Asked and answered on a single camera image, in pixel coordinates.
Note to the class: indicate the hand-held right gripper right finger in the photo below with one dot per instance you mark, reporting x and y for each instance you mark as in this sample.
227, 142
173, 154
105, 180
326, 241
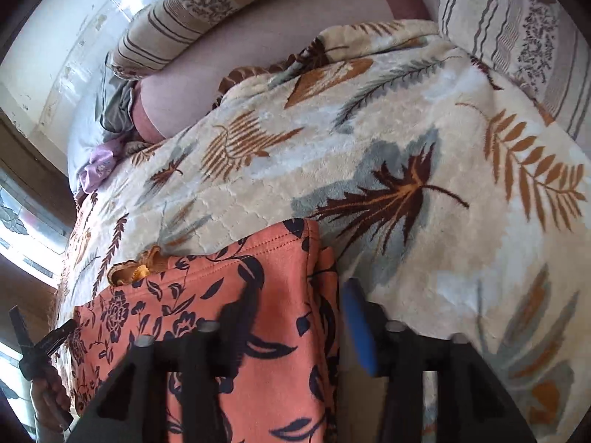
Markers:
360, 327

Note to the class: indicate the pink upholstered backrest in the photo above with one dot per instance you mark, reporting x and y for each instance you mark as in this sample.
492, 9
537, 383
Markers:
258, 55

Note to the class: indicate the person's left hand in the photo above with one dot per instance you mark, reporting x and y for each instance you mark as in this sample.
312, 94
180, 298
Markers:
48, 401

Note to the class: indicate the striped floral bolster pillow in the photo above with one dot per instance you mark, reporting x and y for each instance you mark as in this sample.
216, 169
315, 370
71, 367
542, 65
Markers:
212, 4

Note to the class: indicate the purple floral cloth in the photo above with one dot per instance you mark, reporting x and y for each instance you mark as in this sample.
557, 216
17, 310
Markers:
99, 166

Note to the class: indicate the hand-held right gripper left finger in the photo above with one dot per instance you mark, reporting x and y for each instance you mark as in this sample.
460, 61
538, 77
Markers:
231, 332

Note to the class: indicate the cream leaf-print blanket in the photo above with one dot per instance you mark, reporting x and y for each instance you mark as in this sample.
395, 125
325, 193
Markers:
415, 124

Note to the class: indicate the striped floral square cushion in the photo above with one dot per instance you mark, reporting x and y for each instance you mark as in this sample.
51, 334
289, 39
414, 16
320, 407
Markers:
517, 32

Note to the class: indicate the grey-blue pillow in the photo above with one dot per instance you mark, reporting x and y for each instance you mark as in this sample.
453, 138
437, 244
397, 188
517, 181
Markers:
87, 134

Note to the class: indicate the stained glass window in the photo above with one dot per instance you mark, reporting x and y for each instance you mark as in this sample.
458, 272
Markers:
27, 226

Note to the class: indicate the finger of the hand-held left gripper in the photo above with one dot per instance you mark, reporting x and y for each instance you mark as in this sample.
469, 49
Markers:
57, 333

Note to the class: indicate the orange floral blouse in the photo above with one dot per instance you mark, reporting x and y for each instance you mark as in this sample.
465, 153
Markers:
258, 341

